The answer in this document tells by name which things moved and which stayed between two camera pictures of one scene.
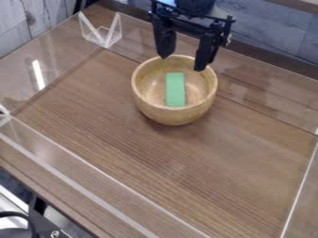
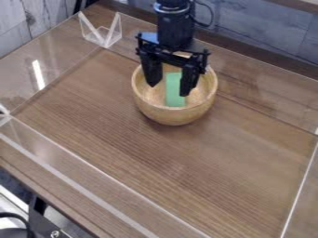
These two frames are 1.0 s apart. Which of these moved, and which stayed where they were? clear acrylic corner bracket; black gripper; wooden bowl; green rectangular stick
Moved: black gripper
Stayed: green rectangular stick; clear acrylic corner bracket; wooden bowl
